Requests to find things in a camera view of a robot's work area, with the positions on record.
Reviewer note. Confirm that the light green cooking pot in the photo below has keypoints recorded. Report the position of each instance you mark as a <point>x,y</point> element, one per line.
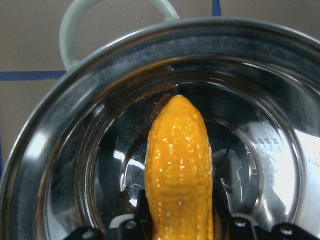
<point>80,157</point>

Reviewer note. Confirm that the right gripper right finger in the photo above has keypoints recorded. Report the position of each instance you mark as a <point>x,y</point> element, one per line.
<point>228,227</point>

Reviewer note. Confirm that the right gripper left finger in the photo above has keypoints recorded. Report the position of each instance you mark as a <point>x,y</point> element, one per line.
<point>136,226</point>

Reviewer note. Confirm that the yellow corn cob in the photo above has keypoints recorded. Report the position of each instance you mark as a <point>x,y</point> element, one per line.
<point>178,174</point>

